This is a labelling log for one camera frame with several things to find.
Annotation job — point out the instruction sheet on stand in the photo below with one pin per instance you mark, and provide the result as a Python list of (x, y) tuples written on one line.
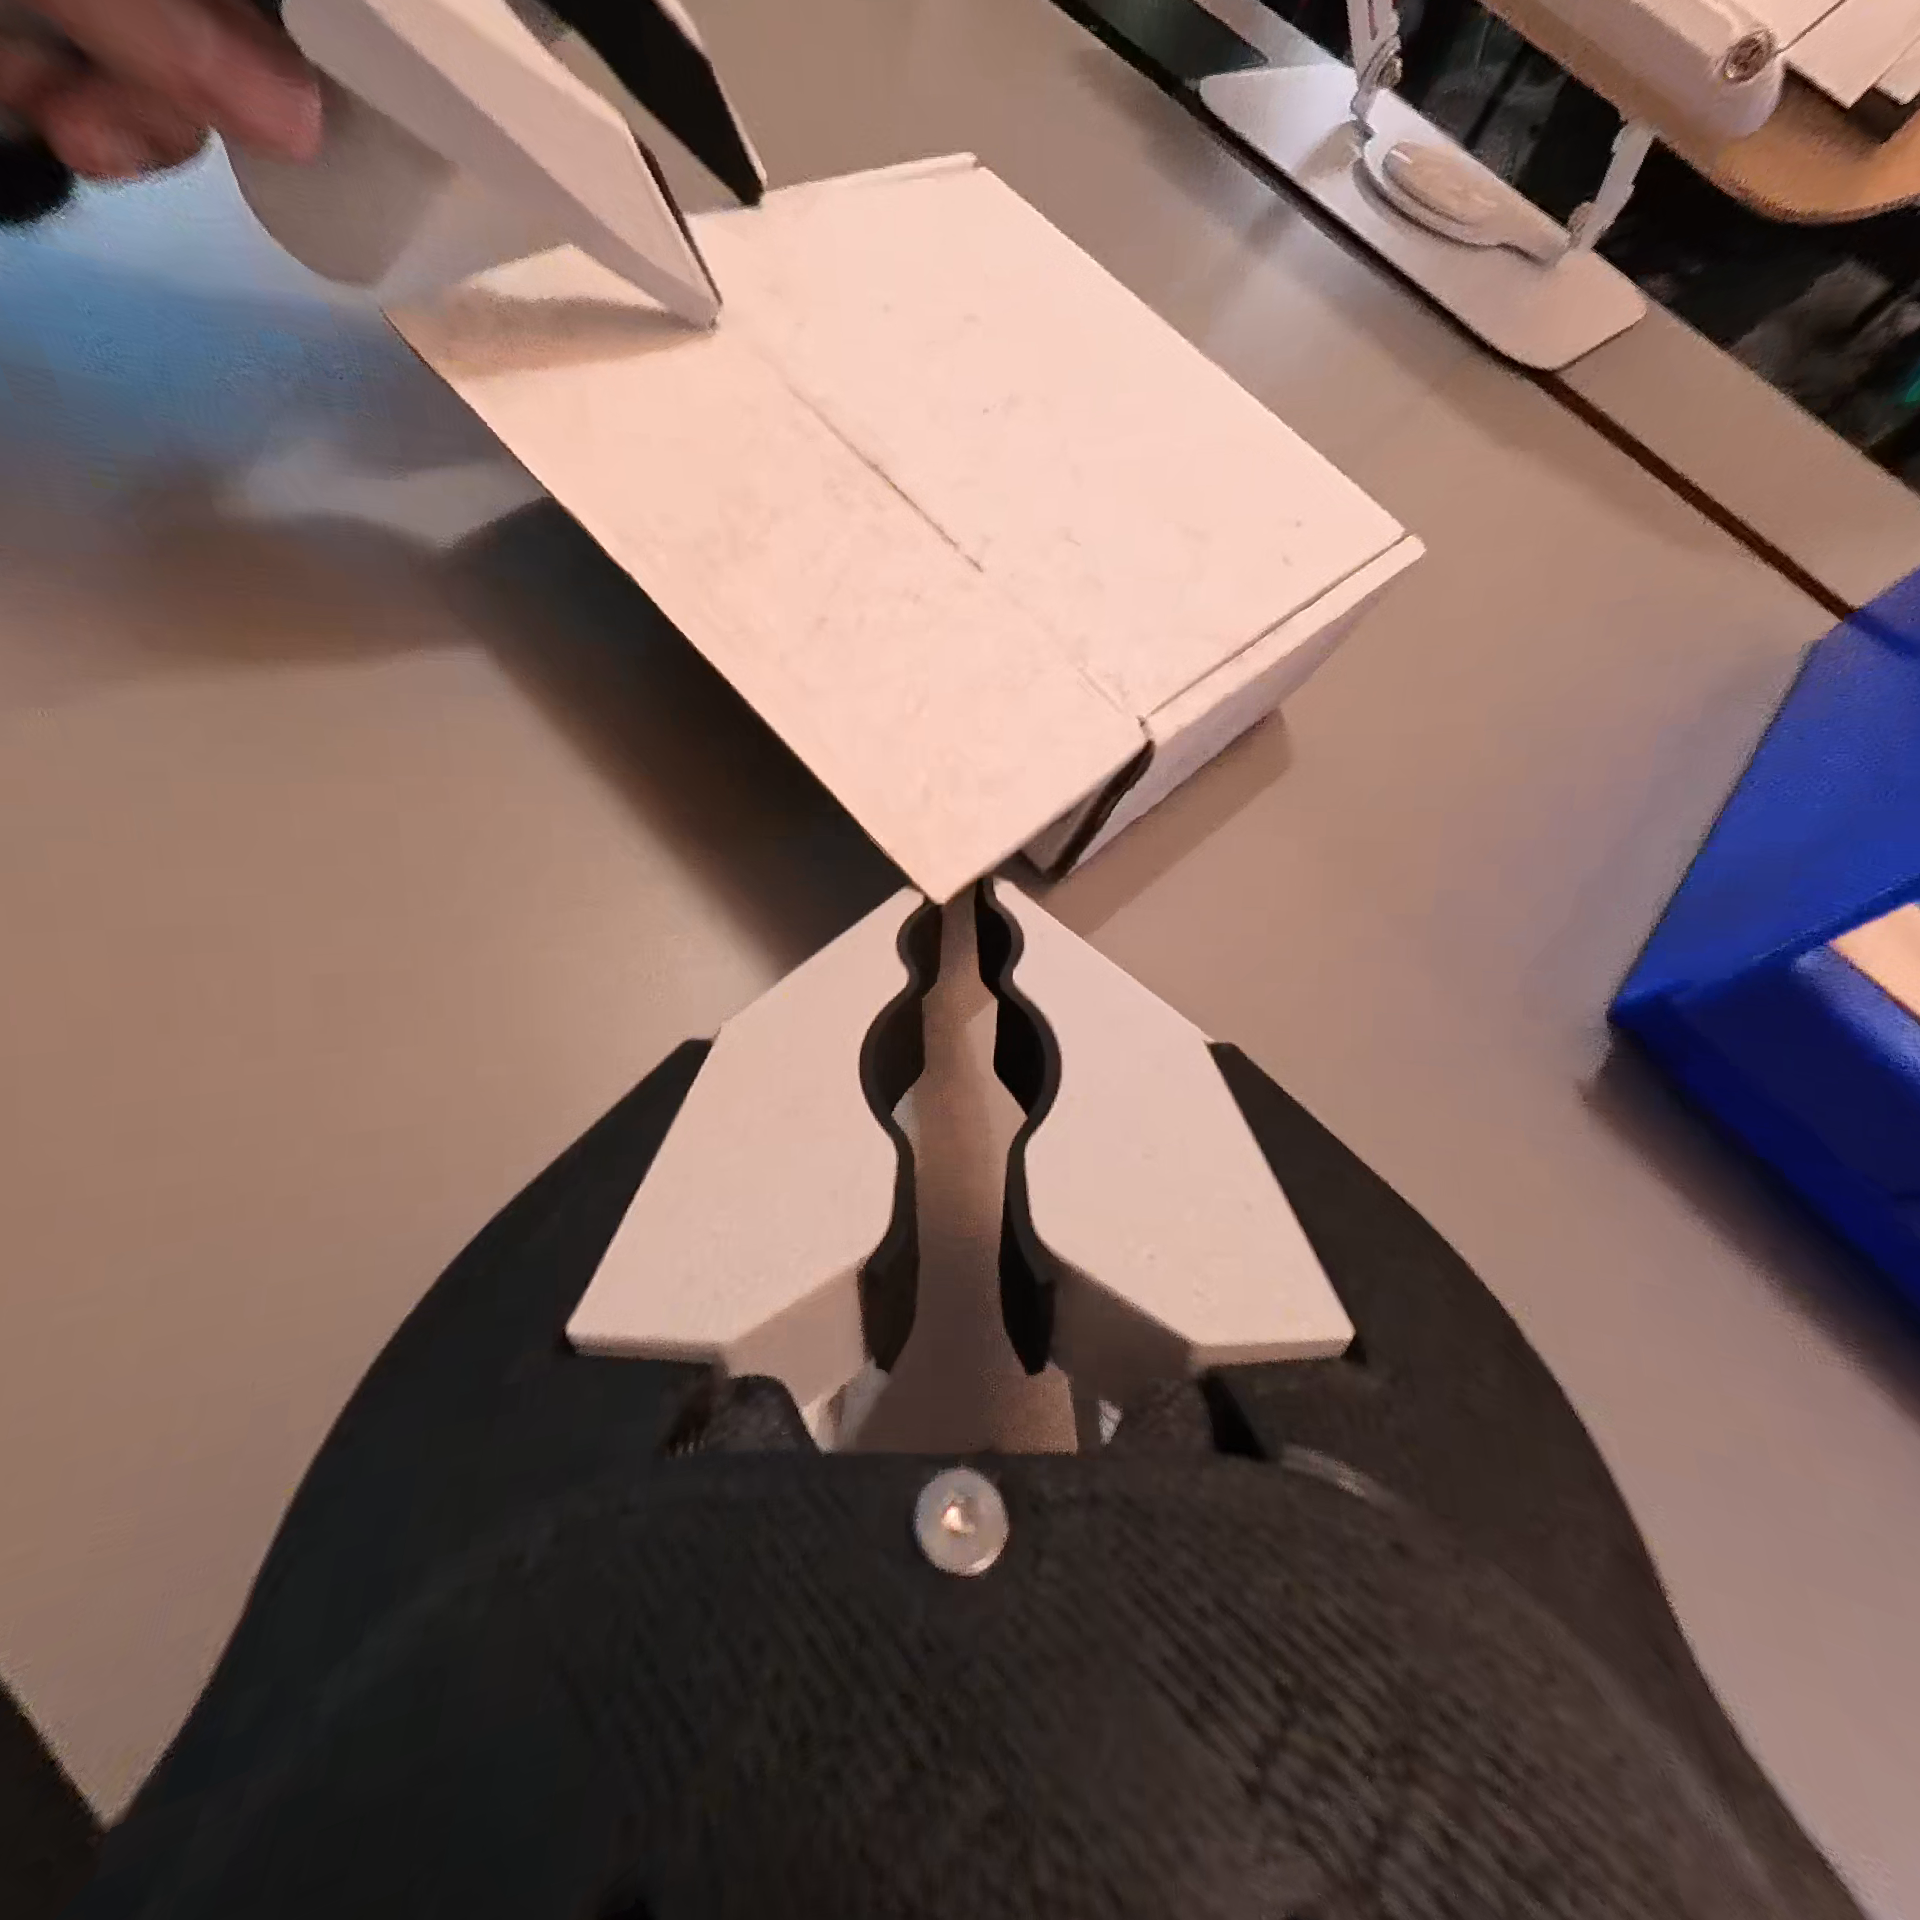
[(1846, 173)]

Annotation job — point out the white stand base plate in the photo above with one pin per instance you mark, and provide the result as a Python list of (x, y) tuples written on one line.
[(1350, 149)]

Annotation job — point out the grey desk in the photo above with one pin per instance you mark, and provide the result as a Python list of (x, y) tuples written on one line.
[(375, 974)]

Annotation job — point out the person's left hand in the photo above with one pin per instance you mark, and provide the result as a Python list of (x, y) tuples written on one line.
[(150, 77)]

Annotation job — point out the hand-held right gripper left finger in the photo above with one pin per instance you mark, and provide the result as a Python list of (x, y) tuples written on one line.
[(751, 1184)]

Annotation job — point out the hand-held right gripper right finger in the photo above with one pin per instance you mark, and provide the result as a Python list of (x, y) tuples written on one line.
[(1171, 1184)]

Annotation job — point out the blue plastic bin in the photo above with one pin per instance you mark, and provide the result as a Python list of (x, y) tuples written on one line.
[(1771, 930)]

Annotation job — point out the adjoining grey table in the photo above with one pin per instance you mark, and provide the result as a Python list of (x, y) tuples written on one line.
[(1695, 421)]

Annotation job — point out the white cardboard box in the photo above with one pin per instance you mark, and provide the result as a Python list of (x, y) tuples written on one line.
[(932, 450)]

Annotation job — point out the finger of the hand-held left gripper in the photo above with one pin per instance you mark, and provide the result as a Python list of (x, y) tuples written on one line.
[(675, 89), (510, 136)]

